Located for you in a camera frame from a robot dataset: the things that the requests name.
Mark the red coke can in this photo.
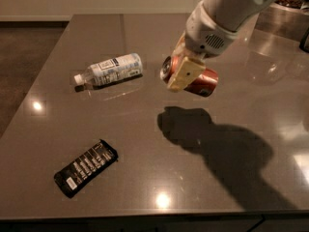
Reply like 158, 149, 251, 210
160, 56, 218, 97

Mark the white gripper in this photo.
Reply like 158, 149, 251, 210
167, 2, 238, 92

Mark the clear plastic water bottle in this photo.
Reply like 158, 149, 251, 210
74, 53, 143, 86

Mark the metal bowl with snacks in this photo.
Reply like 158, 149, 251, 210
255, 0, 309, 42

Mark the black snack bar packet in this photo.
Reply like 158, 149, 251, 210
54, 139, 118, 198

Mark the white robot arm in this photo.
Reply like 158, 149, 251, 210
160, 0, 306, 97

